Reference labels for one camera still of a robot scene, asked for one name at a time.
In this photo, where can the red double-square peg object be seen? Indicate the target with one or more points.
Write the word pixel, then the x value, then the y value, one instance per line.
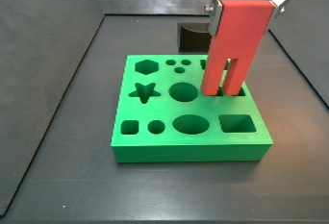
pixel 241 27

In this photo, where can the black curved holder block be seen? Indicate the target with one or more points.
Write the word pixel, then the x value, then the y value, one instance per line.
pixel 195 38

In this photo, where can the green shape-sorting insertion block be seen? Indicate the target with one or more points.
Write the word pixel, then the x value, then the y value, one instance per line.
pixel 169 123

